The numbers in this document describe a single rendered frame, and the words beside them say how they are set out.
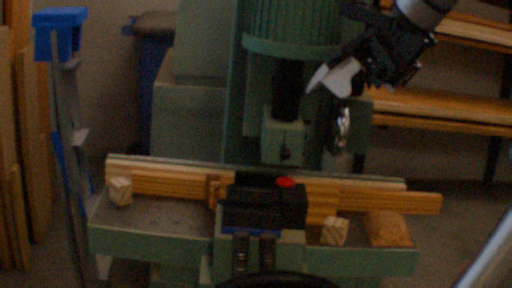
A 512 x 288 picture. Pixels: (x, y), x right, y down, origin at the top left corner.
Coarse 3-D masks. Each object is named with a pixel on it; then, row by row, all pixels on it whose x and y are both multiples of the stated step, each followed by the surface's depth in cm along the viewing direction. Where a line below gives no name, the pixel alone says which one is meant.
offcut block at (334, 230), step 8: (328, 216) 105; (328, 224) 103; (336, 224) 103; (344, 224) 103; (328, 232) 103; (336, 232) 103; (344, 232) 103; (320, 240) 104; (328, 240) 104; (336, 240) 103; (344, 240) 105
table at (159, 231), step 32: (96, 224) 101; (128, 224) 103; (160, 224) 105; (192, 224) 106; (352, 224) 112; (128, 256) 103; (160, 256) 103; (192, 256) 103; (320, 256) 103; (352, 256) 103; (384, 256) 103; (416, 256) 104
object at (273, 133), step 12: (264, 108) 117; (264, 120) 112; (276, 120) 111; (300, 120) 112; (264, 132) 108; (276, 132) 107; (288, 132) 107; (300, 132) 107; (264, 144) 108; (276, 144) 108; (288, 144) 108; (300, 144) 108; (264, 156) 109; (276, 156) 109; (300, 156) 109
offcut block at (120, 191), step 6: (114, 180) 110; (120, 180) 110; (126, 180) 111; (114, 186) 109; (120, 186) 108; (126, 186) 109; (114, 192) 110; (120, 192) 109; (126, 192) 110; (114, 198) 110; (120, 198) 109; (126, 198) 110; (120, 204) 109
